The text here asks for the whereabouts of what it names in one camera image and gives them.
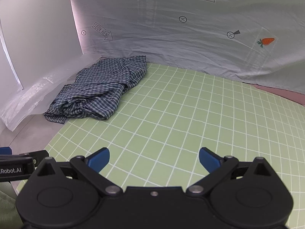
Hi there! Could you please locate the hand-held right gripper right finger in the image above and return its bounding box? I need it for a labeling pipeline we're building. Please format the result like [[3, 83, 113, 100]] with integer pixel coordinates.
[[186, 147, 284, 197]]

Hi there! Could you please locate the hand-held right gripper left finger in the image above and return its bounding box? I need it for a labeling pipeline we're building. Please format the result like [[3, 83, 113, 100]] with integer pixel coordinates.
[[30, 147, 122, 196]]

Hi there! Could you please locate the blue plaid shirt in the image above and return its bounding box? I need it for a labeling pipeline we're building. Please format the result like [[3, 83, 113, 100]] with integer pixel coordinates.
[[43, 55, 147, 124]]

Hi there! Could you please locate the olive green cloth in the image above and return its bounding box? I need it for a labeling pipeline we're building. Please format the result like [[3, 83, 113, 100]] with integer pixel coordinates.
[[0, 188, 21, 229]]

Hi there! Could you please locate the green grid mat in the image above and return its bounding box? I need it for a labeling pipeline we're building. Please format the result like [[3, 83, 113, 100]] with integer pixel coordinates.
[[44, 62, 305, 229]]

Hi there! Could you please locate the clear plastic bag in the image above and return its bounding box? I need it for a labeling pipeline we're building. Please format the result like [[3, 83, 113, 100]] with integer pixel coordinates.
[[0, 55, 105, 131]]

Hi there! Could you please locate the pink fabric band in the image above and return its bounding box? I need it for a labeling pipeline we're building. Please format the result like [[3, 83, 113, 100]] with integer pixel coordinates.
[[250, 82, 305, 106]]

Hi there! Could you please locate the grey carrot print sheet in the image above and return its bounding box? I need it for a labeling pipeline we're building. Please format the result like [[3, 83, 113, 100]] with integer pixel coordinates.
[[68, 0, 305, 105]]

